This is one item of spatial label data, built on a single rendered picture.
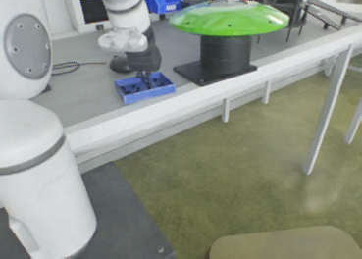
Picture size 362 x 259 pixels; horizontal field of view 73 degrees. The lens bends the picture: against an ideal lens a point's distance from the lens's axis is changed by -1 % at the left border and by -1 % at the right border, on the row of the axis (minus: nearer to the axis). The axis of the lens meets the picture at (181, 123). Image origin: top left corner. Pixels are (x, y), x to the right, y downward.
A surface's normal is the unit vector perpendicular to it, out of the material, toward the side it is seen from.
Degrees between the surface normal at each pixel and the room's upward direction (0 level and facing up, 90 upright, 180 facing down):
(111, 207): 0
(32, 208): 90
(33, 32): 89
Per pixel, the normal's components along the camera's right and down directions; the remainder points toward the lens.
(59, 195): 0.79, 0.31
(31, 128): 0.25, -0.76
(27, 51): 0.96, 0.11
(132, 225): -0.04, -0.83
